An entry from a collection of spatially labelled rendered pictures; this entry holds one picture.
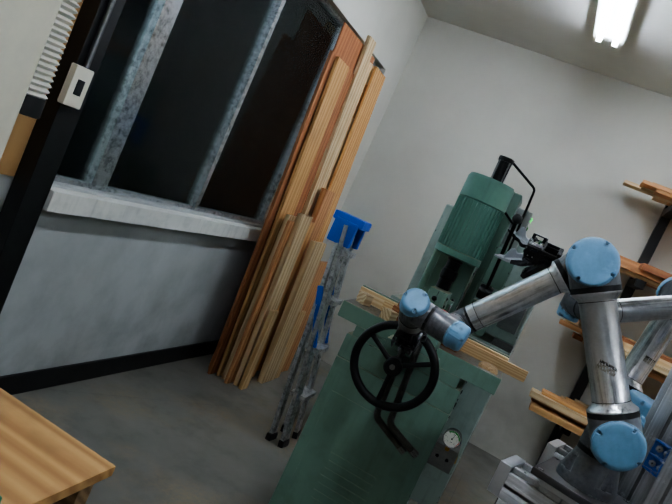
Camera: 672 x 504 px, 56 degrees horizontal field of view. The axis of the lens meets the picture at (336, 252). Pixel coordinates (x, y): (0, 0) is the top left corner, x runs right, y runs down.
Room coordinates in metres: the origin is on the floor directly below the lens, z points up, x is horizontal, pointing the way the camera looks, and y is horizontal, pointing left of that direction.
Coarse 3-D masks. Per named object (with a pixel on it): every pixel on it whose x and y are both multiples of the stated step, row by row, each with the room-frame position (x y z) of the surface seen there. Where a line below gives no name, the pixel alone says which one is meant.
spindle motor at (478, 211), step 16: (480, 176) 2.23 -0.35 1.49; (464, 192) 2.26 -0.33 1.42; (480, 192) 2.21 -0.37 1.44; (496, 192) 2.21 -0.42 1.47; (512, 192) 2.24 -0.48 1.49; (464, 208) 2.24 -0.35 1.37; (480, 208) 2.21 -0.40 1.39; (496, 208) 2.22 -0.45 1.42; (448, 224) 2.27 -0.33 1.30; (464, 224) 2.22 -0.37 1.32; (480, 224) 2.21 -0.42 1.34; (496, 224) 2.24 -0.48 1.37; (448, 240) 2.24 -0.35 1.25; (464, 240) 2.21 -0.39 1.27; (480, 240) 2.22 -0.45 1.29; (464, 256) 2.21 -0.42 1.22; (480, 256) 2.24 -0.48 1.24
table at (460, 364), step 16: (352, 304) 2.20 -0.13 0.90; (352, 320) 2.20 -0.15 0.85; (368, 320) 2.18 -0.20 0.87; (384, 320) 2.17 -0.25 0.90; (384, 336) 2.16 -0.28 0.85; (448, 352) 2.11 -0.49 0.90; (448, 368) 2.10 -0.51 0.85; (464, 368) 2.08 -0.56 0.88; (480, 368) 2.08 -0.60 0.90; (480, 384) 2.06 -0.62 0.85; (496, 384) 2.05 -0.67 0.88
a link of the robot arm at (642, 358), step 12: (660, 288) 2.17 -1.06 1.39; (648, 324) 2.14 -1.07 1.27; (660, 324) 2.10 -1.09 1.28; (648, 336) 2.11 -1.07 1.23; (660, 336) 2.09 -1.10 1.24; (636, 348) 2.12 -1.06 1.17; (648, 348) 2.10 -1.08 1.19; (660, 348) 2.09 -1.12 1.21; (636, 360) 2.10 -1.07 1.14; (648, 360) 2.09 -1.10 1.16; (636, 372) 2.09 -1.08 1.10; (648, 372) 2.10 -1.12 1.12; (636, 384) 2.08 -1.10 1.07
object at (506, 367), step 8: (384, 304) 2.33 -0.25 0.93; (392, 304) 2.34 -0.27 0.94; (464, 344) 2.24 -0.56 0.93; (472, 344) 2.24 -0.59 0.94; (464, 352) 2.24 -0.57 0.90; (472, 352) 2.23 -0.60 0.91; (480, 352) 2.23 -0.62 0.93; (488, 352) 2.22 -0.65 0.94; (480, 360) 2.22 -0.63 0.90; (488, 360) 2.22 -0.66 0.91; (496, 360) 2.21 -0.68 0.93; (504, 360) 2.21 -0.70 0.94; (504, 368) 2.20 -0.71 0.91; (512, 368) 2.19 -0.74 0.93; (520, 368) 2.19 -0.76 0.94; (512, 376) 2.19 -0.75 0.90; (520, 376) 2.18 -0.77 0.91
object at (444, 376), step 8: (360, 328) 2.19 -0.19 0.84; (392, 352) 2.15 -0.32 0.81; (408, 360) 2.13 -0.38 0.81; (416, 368) 2.12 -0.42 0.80; (424, 368) 2.12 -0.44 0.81; (440, 368) 2.10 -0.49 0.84; (440, 376) 2.10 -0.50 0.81; (448, 376) 2.09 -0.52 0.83; (456, 376) 2.09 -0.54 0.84; (448, 384) 2.09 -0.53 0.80; (456, 384) 2.08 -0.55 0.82
